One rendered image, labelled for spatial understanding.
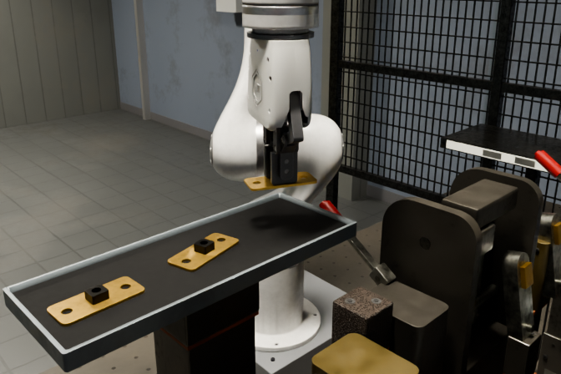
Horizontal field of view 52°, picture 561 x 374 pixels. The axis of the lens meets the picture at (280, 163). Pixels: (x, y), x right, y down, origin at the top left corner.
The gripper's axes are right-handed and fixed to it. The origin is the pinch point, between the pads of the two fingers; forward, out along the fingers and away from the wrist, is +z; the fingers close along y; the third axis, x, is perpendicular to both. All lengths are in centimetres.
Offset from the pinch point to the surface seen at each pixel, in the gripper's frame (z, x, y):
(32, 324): 7.3, -27.7, 13.7
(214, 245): 7.3, -9.3, 4.3
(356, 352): 15.6, 2.5, 16.7
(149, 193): 124, 14, -316
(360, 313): 13.6, 4.7, 13.1
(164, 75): 75, 53, -502
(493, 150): 21, 75, -51
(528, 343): 24.7, 30.5, 11.8
